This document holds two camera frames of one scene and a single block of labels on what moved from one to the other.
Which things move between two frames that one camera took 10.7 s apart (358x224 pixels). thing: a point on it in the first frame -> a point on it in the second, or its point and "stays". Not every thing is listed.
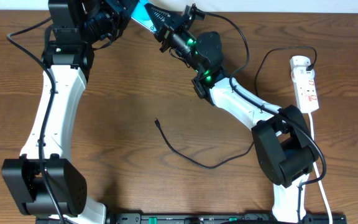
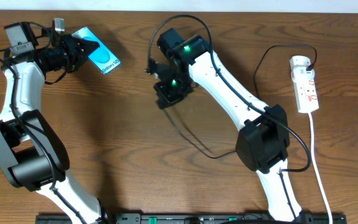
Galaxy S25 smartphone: [142, 16] -> [102, 57]
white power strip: [302, 75] stays
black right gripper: [165, 32] -> [165, 98]
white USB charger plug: [299, 74] stays
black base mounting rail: [199, 218] stays
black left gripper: [120, 16] -> [74, 49]
